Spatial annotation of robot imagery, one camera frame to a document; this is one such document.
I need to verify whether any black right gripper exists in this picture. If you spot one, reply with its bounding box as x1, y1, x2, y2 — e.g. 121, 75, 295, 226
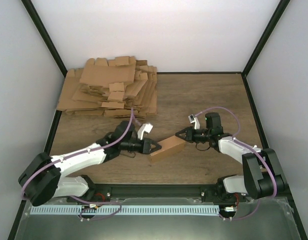
176, 126, 212, 144

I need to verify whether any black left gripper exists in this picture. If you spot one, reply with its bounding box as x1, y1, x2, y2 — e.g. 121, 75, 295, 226
120, 137, 162, 155

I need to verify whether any brown cardboard box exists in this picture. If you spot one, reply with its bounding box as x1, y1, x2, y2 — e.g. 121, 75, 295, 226
149, 135, 186, 164

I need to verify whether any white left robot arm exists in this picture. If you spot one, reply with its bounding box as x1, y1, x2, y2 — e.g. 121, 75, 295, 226
18, 120, 162, 207

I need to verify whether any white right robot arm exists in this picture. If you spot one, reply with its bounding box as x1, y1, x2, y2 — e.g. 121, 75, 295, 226
175, 112, 288, 202

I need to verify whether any stack of flat cardboard boxes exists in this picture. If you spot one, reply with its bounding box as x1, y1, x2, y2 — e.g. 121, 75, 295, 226
56, 56, 158, 119

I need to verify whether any light blue slotted strip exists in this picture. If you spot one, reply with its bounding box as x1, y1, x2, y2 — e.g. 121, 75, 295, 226
30, 205, 220, 216

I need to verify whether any grey metal front plate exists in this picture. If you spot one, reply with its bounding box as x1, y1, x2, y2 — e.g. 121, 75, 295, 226
9, 198, 302, 240

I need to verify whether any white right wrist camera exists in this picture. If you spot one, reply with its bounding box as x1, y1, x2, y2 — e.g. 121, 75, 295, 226
188, 114, 200, 130

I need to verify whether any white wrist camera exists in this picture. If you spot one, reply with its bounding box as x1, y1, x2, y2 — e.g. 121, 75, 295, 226
188, 114, 200, 130
137, 123, 153, 140

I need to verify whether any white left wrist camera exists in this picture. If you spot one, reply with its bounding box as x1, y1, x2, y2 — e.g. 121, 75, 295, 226
137, 123, 153, 140

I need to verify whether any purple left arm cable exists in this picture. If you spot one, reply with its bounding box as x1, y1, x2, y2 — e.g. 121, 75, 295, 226
20, 106, 142, 222

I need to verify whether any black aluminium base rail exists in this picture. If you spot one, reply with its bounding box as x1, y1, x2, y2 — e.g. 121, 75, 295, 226
25, 182, 290, 204

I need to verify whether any black right frame post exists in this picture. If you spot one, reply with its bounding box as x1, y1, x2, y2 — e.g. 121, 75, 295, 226
242, 0, 290, 78

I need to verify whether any black frame post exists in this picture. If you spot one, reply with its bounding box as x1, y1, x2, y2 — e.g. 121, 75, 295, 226
242, 0, 290, 78
21, 0, 68, 77

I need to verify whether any black left frame post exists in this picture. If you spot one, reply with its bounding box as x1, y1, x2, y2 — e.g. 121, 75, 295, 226
21, 0, 68, 77

